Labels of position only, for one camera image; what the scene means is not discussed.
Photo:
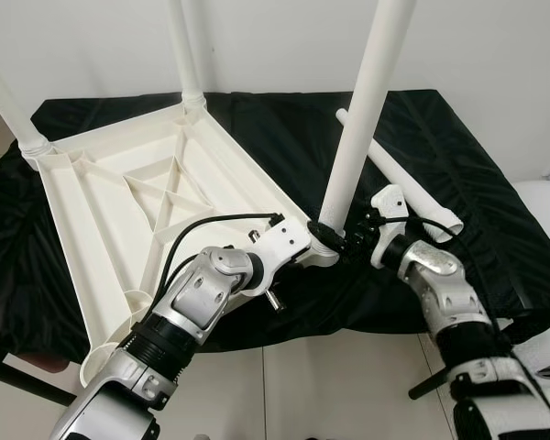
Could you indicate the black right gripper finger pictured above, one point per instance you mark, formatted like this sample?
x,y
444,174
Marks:
x,y
369,217
326,238

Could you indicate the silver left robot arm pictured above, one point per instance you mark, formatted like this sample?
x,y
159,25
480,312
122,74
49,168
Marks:
x,y
188,302

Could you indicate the black tablecloth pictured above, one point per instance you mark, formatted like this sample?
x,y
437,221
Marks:
x,y
477,183

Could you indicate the white rounded plastic appliance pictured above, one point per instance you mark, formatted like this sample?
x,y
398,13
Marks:
x,y
545,229

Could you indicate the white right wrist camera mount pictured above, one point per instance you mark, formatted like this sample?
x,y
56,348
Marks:
x,y
390,203

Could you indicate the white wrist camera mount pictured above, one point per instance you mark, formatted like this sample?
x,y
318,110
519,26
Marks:
x,y
390,203
280,243

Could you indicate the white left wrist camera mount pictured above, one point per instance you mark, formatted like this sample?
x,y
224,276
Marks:
x,y
280,243

